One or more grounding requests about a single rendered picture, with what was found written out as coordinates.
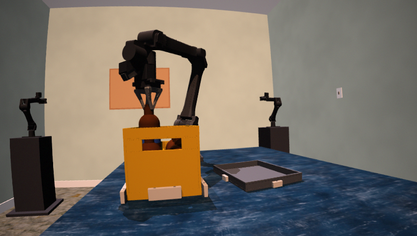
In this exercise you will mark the orange divided crate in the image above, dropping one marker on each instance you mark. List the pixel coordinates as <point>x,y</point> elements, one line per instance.
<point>162,168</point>

